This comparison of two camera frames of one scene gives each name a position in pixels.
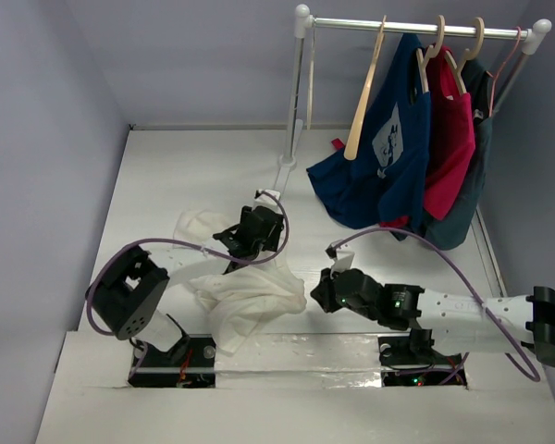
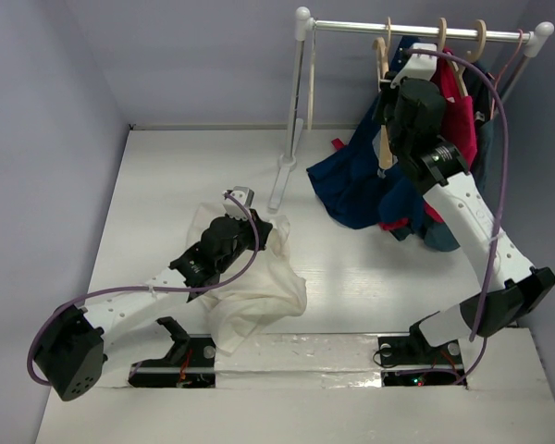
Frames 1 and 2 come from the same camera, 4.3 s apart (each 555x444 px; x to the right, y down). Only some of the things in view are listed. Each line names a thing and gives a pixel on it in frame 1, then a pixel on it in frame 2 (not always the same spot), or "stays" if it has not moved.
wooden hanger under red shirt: x=468 y=56 stays
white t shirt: x=241 y=303 stays
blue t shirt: x=385 y=184 stays
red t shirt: x=450 y=135 stays
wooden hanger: x=352 y=137 -> x=383 y=150
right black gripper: x=328 y=290 -> x=388 y=109
